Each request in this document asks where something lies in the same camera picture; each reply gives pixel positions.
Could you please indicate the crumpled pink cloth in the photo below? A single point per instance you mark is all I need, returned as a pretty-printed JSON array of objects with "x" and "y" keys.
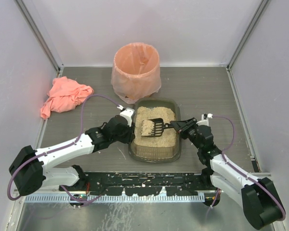
[{"x": 65, "y": 95}]

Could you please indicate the beige cat litter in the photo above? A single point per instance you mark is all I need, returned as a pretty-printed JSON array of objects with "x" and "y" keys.
[{"x": 168, "y": 138}]

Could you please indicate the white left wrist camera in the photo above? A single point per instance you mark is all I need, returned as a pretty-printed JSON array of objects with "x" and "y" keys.
[{"x": 127, "y": 113}]

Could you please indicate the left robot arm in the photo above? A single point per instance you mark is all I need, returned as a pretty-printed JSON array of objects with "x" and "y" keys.
[{"x": 33, "y": 169}]

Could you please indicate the bin with orange liner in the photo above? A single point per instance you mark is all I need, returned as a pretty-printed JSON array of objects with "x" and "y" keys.
[{"x": 136, "y": 72}]

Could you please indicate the left aluminium frame post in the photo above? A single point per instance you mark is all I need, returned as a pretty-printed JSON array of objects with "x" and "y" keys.
[{"x": 31, "y": 15}]

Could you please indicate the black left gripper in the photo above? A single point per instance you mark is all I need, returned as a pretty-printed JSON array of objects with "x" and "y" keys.
[{"x": 129, "y": 134}]

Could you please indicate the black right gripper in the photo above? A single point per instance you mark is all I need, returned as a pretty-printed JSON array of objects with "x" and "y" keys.
[{"x": 186, "y": 127}]

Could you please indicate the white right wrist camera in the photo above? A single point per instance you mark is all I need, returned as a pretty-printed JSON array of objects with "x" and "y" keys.
[{"x": 205, "y": 119}]

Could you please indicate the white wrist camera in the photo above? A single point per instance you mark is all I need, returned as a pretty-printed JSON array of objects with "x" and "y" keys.
[
  {"x": 205, "y": 119},
  {"x": 127, "y": 113}
]

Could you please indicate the white slotted cable duct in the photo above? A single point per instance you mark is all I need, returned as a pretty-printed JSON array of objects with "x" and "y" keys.
[{"x": 162, "y": 198}]

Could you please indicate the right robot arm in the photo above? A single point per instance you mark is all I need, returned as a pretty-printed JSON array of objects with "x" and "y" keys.
[{"x": 258, "y": 197}]

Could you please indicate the aluminium frame post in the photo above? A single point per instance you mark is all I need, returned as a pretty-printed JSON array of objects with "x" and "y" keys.
[
  {"x": 31, "y": 15},
  {"x": 248, "y": 32}
]

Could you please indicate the black slotted litter scoop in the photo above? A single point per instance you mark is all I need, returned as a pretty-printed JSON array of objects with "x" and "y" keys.
[{"x": 154, "y": 127}]

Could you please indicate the dark green litter box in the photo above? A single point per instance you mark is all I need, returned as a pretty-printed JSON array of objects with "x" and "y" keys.
[{"x": 155, "y": 154}]

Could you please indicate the right aluminium frame post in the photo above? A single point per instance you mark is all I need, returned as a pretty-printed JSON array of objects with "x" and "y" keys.
[{"x": 248, "y": 32}]

